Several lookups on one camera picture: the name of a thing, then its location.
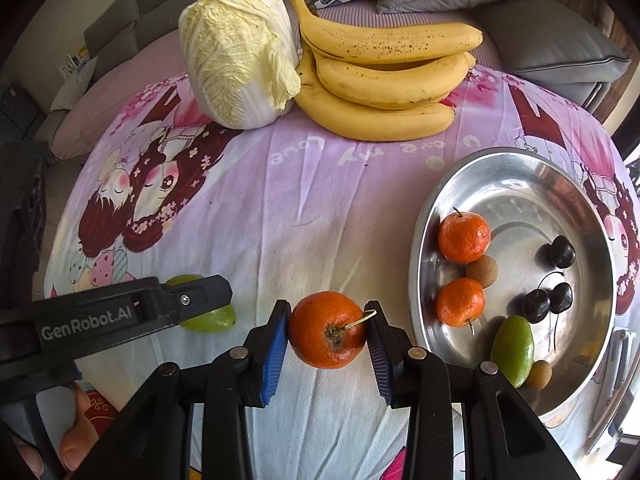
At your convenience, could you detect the grey leather cushion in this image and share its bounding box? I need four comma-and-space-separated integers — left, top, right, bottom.
471, 0, 630, 112

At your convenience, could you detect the middle banana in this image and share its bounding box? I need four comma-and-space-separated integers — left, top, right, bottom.
314, 52, 476, 110

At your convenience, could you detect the orange tangerine with stem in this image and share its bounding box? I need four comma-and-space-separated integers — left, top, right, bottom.
438, 209, 491, 264

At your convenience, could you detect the top spotted banana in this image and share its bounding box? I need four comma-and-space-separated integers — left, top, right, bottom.
291, 0, 483, 65

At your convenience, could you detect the cartoon print tablecloth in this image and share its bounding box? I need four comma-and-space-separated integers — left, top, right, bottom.
43, 66, 639, 406

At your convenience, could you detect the steel round tray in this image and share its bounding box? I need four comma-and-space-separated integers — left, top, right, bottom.
408, 148, 616, 417

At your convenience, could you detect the napa cabbage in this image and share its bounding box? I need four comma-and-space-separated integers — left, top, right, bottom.
178, 0, 300, 130

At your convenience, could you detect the brown longan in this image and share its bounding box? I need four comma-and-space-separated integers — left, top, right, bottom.
465, 255, 499, 288
525, 360, 553, 391

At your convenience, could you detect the green mango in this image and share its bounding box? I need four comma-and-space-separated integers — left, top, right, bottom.
166, 274, 236, 334
490, 315, 535, 388

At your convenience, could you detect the bottom banana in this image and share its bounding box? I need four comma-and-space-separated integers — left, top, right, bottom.
295, 46, 454, 142

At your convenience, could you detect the person's left hand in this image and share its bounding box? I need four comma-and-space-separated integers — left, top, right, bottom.
8, 381, 122, 480

